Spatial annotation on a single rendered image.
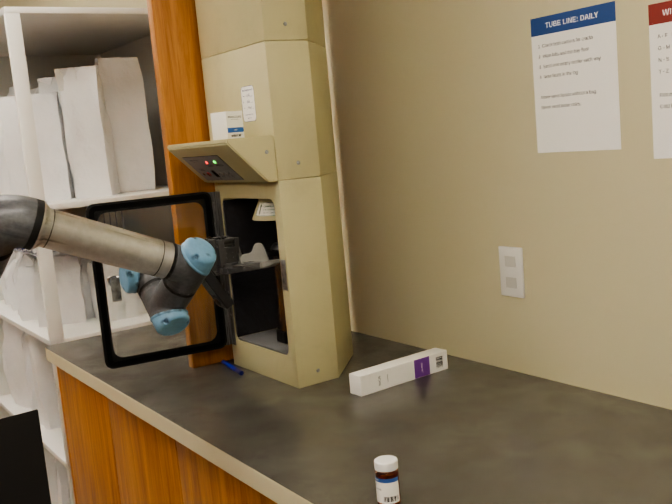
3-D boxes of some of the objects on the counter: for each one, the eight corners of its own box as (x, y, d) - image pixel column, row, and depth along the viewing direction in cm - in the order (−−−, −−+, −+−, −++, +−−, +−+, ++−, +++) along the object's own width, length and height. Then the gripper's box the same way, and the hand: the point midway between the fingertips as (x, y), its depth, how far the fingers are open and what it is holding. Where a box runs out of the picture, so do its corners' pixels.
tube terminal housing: (315, 343, 230) (287, 57, 219) (387, 364, 203) (360, 39, 193) (233, 364, 216) (200, 59, 206) (299, 389, 190) (265, 40, 179)
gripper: (204, 246, 180) (284, 233, 191) (169, 241, 196) (244, 229, 207) (209, 285, 182) (288, 270, 192) (173, 277, 197) (248, 263, 208)
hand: (266, 260), depth 200 cm, fingers open, 14 cm apart
